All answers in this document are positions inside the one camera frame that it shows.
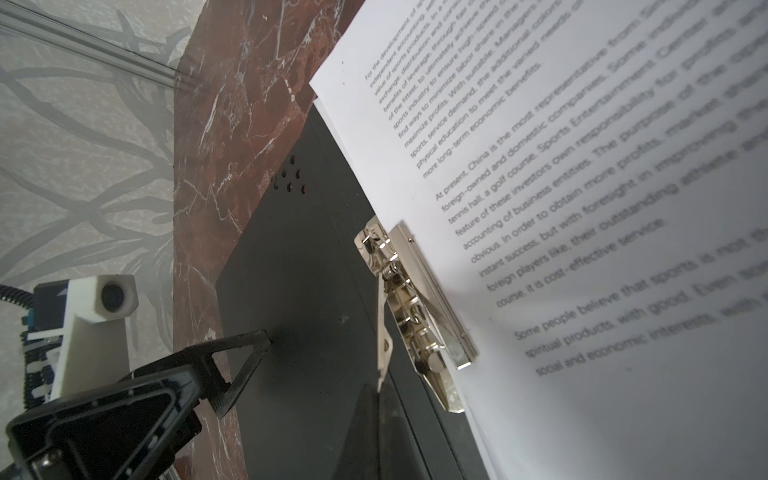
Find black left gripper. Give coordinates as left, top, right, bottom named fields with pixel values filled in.
left=4, top=328, right=272, bottom=480

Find black file folder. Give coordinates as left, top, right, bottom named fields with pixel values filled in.
left=216, top=112, right=487, bottom=479

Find silver folder clip mechanism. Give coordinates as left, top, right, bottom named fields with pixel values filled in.
left=354, top=217, right=478, bottom=414

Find printed paper stack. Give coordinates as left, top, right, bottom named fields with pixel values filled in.
left=311, top=1, right=767, bottom=479

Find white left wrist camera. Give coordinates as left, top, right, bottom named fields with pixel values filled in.
left=25, top=274, right=139, bottom=403

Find aluminium frame rails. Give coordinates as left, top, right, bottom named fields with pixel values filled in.
left=1, top=1, right=189, bottom=88

